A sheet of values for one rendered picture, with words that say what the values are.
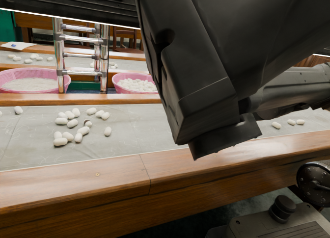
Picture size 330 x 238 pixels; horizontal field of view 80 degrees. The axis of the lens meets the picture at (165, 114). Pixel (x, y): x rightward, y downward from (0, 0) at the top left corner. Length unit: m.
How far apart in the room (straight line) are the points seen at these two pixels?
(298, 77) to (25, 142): 0.60
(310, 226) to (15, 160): 0.99
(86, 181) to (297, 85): 0.40
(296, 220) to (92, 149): 0.81
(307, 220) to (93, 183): 0.85
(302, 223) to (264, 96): 0.83
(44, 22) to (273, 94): 3.19
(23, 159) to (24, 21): 2.84
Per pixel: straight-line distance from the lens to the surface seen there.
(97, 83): 1.07
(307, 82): 0.34
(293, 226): 0.98
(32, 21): 3.31
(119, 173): 0.47
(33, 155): 0.58
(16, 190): 0.47
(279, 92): 0.26
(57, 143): 0.58
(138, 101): 0.82
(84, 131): 0.61
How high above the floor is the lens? 1.10
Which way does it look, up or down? 28 degrees down
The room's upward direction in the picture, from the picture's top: 11 degrees clockwise
